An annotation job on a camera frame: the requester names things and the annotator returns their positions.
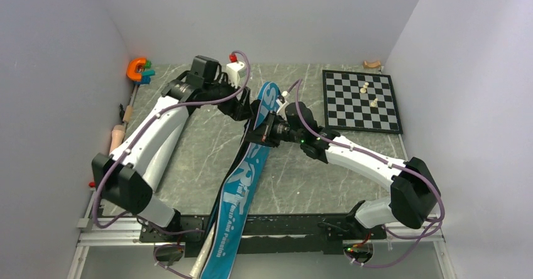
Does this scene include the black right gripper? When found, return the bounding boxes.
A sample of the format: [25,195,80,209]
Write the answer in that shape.
[244,111,304,148]

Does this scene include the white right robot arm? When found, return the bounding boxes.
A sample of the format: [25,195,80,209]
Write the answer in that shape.
[245,102,441,238]

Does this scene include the green blue toy blocks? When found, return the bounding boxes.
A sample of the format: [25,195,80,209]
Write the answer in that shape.
[138,60,155,85]

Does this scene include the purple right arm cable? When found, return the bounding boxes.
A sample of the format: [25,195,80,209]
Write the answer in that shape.
[287,78,446,270]

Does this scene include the cream chess pawn upper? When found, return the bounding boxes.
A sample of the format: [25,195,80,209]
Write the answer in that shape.
[360,82,369,94]

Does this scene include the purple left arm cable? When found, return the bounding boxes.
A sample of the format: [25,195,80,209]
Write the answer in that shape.
[91,50,252,279]

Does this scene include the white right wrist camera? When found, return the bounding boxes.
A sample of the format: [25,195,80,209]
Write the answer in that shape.
[276,90,290,118]

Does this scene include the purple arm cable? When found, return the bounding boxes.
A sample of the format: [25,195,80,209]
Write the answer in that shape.
[287,78,446,270]
[91,50,252,279]

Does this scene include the black white chessboard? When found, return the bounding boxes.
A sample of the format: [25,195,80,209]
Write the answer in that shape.
[322,70,404,134]

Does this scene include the wooden arch block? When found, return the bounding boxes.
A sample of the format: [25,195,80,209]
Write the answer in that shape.
[363,60,382,69]

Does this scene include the blue racket bag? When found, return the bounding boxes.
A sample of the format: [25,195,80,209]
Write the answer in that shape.
[199,81,282,279]

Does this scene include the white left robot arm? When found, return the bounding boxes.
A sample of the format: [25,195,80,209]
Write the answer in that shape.
[91,50,253,241]

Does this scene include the beige handle tool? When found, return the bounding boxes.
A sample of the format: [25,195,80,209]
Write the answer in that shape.
[109,124,126,154]

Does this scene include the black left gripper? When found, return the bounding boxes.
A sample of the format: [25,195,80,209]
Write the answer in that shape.
[204,74,254,121]

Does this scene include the black base frame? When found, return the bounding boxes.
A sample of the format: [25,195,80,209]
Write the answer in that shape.
[139,213,368,258]

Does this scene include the orange C-shaped toy block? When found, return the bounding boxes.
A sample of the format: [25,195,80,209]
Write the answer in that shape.
[126,57,148,82]

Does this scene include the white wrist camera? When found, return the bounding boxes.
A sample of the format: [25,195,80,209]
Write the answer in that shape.
[226,53,247,88]
[276,90,290,118]

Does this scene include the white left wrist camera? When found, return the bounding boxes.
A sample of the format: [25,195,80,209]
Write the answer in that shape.
[226,53,247,88]

